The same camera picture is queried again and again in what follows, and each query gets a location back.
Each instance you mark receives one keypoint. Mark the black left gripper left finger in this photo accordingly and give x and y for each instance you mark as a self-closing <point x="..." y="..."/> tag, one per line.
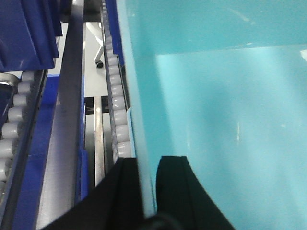
<point x="115" y="204"/>

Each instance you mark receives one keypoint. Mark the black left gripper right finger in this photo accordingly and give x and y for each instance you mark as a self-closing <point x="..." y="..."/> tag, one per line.
<point x="180" y="194"/>

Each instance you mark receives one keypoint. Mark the light blue bin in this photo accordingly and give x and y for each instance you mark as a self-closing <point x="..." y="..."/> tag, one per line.
<point x="224" y="83"/>

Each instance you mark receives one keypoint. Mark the white roller track right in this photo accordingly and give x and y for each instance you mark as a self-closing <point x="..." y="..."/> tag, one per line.
<point x="116" y="96"/>

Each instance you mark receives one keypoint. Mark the white roller track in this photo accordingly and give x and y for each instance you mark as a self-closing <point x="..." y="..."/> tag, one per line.
<point x="15" y="97"/>
<point x="116" y="96"/>

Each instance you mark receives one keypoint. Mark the white roller track left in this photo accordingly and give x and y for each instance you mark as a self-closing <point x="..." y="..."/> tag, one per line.
<point x="15" y="97"/>

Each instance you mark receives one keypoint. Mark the dark blue bin upper left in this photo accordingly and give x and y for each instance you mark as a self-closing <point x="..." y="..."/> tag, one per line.
<point x="28" y="32"/>

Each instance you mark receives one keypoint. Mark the steel divider rail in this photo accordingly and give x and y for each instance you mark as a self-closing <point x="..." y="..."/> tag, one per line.
<point x="59" y="189"/>

